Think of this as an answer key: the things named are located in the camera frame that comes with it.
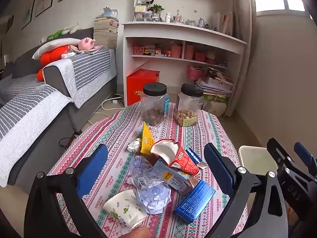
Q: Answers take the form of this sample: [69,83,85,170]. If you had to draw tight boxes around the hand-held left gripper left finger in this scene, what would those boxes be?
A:
[24,144,109,238]

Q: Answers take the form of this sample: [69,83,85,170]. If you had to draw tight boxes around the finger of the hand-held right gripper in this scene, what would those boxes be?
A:
[294,142,317,170]
[267,138,296,176]

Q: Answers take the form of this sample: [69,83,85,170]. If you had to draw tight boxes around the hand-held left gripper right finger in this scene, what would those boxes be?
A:
[203,142,289,238]

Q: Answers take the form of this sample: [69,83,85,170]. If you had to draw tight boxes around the white plastic trash bin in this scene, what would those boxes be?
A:
[238,145,278,176]

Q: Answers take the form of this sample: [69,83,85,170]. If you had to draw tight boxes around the blue and white wrapper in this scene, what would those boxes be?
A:
[186,147,206,169]

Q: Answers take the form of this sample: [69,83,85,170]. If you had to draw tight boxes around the torn red paper cup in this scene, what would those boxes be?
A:
[150,139,200,176]

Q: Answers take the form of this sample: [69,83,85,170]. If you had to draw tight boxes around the blue cardboard box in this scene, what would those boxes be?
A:
[173,180,216,224]

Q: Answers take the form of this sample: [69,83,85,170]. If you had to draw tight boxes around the drink carton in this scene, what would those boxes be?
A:
[154,159,200,196]

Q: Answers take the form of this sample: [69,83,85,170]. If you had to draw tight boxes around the white paper cup green print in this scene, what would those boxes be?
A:
[103,190,148,230]

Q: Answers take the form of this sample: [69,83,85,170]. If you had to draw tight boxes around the crushed clear plastic bottle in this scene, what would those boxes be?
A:
[127,155,172,215]

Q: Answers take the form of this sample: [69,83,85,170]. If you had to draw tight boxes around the yellow snack wrapper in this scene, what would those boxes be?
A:
[140,121,156,155]

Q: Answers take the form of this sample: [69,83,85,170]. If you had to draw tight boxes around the patterned pink tablecloth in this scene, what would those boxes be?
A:
[47,101,248,238]

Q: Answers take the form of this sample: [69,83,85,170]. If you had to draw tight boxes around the black-lidded jar with yellow snacks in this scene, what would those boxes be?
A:
[174,83,204,127]

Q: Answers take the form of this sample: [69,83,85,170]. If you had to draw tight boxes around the green and white package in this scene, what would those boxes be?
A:
[203,94,228,103]

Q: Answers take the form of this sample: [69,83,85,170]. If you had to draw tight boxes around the brown rounded object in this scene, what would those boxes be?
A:
[123,226,151,238]

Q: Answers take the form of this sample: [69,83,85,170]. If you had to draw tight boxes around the striped seat blanket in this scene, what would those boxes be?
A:
[0,83,74,187]

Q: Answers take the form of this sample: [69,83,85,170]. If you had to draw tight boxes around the black-lidded jar with brown nuts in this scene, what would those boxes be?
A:
[140,82,170,126]

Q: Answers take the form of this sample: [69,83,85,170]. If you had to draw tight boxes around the pile of papers and magazines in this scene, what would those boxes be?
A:
[196,67,233,97]

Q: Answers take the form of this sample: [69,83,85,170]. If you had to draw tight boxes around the grey sofa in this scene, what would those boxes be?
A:
[0,27,118,186]

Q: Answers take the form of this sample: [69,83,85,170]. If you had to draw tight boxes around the striped armrest blanket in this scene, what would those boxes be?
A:
[43,49,117,109]

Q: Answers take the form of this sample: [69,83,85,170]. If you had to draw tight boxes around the red cardboard box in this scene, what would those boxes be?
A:
[126,69,160,107]

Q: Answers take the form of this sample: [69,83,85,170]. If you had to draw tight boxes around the pink hanging basket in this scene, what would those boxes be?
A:
[187,65,206,80]

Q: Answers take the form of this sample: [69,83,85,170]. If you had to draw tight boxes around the grey striped cushion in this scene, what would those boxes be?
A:
[0,74,45,102]

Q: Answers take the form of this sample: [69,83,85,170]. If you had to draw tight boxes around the orange plush toy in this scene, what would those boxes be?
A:
[37,45,75,82]

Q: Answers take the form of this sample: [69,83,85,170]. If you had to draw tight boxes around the pink plush toy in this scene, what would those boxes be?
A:
[78,37,104,50]

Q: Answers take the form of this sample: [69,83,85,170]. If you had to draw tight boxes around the white pillow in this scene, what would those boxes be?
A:
[32,38,82,60]

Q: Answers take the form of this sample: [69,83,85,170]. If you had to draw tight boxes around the upright thin books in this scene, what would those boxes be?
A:
[212,11,234,36]

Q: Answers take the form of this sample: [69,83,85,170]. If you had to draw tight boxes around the stack of worn books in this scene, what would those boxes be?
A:
[93,17,120,50]

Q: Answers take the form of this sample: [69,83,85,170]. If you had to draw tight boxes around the green plush toy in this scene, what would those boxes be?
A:
[47,23,79,40]

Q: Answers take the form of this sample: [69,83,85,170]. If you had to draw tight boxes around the beige curtain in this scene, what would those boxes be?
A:
[230,0,258,117]

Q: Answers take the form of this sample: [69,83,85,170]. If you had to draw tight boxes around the white bookshelf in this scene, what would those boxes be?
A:
[122,0,248,117]

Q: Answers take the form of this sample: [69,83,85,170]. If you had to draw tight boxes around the tissue box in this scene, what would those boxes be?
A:
[100,7,119,18]

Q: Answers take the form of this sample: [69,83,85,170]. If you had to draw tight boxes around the white cable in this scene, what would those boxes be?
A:
[101,97,122,111]

